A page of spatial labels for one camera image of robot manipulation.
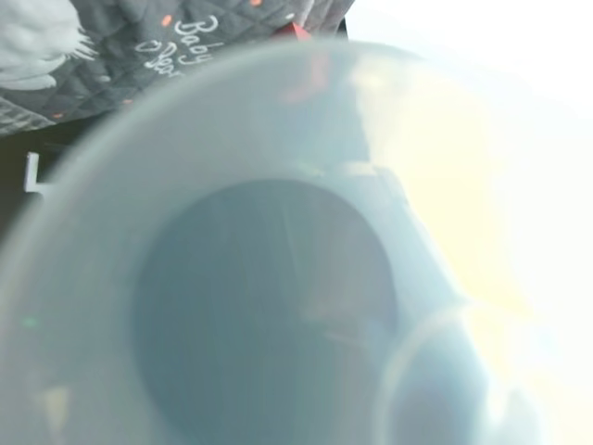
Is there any translucent plastic cup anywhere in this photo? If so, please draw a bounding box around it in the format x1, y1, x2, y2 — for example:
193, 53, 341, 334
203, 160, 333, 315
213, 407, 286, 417
0, 35, 550, 445

